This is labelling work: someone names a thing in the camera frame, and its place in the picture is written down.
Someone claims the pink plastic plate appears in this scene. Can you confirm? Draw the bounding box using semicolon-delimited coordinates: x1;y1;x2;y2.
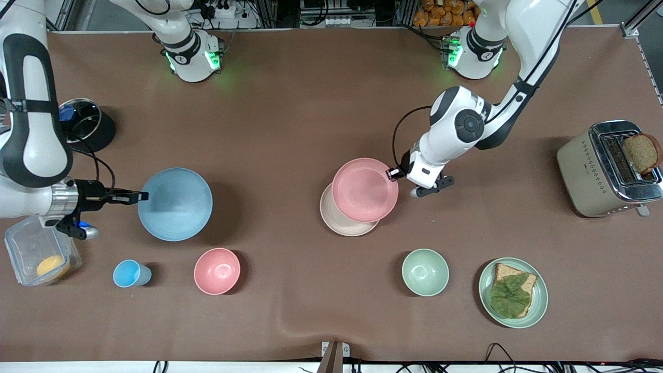
332;158;399;223

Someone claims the blue plastic plate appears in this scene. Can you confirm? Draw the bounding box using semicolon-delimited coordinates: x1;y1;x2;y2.
138;167;213;242

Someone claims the blue plastic cup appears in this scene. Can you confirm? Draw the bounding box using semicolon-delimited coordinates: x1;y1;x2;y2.
113;260;152;288

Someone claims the beige plastic plate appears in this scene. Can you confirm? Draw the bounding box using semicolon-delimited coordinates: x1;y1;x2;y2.
320;182;381;237

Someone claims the glass lid with blue knob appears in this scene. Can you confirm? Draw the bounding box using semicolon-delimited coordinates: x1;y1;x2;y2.
59;99;102;143

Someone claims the clear plastic food container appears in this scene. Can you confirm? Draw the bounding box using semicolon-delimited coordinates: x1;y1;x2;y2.
4;214;82;286

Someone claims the orange round food piece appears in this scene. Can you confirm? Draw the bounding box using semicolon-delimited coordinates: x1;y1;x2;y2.
36;255;71;279

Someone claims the green plastic bowl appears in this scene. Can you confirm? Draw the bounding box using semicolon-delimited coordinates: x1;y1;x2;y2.
402;249;450;297

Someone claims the pink plastic bowl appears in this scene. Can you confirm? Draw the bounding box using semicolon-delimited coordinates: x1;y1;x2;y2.
194;248;241;296

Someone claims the brown table mat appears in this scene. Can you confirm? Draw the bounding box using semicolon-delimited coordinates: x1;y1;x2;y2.
0;28;663;363

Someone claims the bag of orange snacks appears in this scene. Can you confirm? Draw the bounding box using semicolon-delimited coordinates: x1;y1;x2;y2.
413;0;477;27

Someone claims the green lettuce leaf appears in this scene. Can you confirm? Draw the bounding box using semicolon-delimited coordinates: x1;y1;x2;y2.
490;274;533;319

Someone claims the brown bread slice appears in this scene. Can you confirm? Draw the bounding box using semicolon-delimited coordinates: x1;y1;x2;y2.
491;263;538;318

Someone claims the beige and chrome toaster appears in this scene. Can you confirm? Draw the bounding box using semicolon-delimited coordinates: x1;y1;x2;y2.
557;120;663;218

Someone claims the green plastic plate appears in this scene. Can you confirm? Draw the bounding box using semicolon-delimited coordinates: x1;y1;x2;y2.
479;257;549;329

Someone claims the white power strip with plugs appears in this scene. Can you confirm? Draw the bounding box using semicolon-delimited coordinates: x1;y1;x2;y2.
199;0;239;19

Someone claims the dark toast slice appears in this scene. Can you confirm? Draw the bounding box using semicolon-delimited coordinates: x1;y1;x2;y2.
623;133;662;175

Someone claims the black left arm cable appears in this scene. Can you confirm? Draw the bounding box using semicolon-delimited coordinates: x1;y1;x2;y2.
392;0;583;167

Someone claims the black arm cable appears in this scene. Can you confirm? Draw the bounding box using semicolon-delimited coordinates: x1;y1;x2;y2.
392;0;583;167
67;134;116;193

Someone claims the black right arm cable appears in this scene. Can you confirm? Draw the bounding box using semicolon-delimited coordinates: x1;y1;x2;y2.
67;134;116;193

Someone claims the black pot with blue handle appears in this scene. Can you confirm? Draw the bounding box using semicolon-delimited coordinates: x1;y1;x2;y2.
59;98;117;153

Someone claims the metal bracket at table edge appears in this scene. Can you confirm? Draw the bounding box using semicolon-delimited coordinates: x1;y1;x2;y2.
321;341;351;373

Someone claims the black looped floor cable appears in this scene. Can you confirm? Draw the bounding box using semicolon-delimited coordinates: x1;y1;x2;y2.
484;342;518;373

